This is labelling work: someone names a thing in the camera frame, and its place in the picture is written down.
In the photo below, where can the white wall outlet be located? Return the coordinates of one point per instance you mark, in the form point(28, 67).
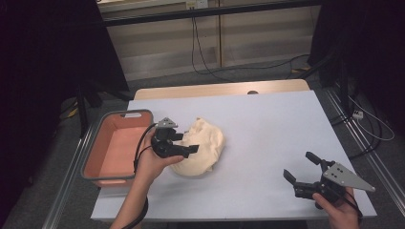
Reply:
point(197, 4)

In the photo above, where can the white power strip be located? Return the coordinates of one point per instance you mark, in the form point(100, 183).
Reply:
point(358, 114)

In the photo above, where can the aluminium frame rail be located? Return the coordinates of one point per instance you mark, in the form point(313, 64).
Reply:
point(366, 149)
point(67, 181)

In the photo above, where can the beige cabinet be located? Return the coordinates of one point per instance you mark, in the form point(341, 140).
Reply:
point(165, 47)

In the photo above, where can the person's right hand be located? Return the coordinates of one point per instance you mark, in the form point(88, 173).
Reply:
point(344, 213)

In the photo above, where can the person's left hand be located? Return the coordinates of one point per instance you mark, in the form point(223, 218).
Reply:
point(149, 167)

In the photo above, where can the orange basket with grey rim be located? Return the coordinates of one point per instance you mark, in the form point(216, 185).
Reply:
point(117, 143)

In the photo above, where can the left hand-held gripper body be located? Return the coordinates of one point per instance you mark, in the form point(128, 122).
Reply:
point(164, 144)

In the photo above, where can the black tripod stand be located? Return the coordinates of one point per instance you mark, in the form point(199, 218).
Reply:
point(342, 82)
point(86, 101)

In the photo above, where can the cream cloth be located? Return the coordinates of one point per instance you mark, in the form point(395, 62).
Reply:
point(203, 146)

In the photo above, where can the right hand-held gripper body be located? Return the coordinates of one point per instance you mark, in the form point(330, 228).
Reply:
point(337, 176)

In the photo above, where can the black curtain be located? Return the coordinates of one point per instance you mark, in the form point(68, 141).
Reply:
point(41, 63)
point(366, 47)

